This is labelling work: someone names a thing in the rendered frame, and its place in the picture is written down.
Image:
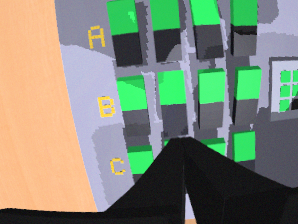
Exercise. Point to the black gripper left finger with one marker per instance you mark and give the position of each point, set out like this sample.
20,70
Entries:
158,197

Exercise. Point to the grey switch panel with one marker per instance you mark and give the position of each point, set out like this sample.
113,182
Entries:
142,72

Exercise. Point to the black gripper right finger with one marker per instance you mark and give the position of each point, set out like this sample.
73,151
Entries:
223,192

